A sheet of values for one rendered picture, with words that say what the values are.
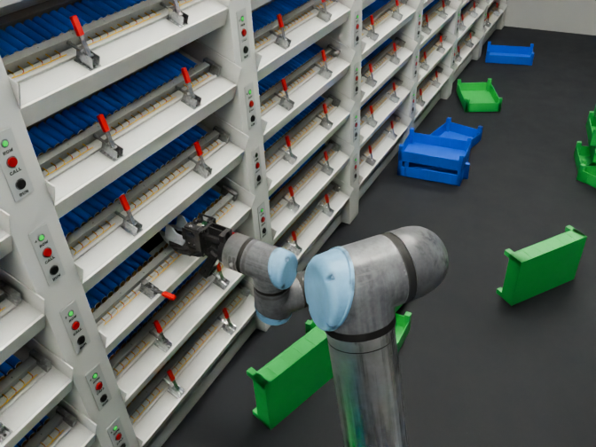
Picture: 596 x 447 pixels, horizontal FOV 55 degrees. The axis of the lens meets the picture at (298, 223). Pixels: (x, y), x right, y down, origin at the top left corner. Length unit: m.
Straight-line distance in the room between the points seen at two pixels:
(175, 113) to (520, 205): 1.77
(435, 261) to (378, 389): 0.22
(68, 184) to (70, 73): 0.21
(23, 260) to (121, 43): 0.46
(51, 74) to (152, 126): 0.28
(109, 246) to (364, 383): 0.65
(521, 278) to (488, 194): 0.72
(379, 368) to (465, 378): 1.03
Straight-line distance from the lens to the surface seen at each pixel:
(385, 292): 0.87
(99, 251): 1.30
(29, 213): 1.11
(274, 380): 1.65
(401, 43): 2.83
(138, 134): 1.30
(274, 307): 1.41
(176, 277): 1.50
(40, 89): 1.10
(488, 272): 2.32
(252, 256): 1.34
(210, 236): 1.41
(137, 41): 1.26
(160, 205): 1.40
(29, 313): 1.21
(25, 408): 1.32
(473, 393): 1.91
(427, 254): 0.90
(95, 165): 1.22
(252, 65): 1.57
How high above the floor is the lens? 1.48
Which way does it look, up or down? 36 degrees down
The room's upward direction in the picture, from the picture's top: 3 degrees counter-clockwise
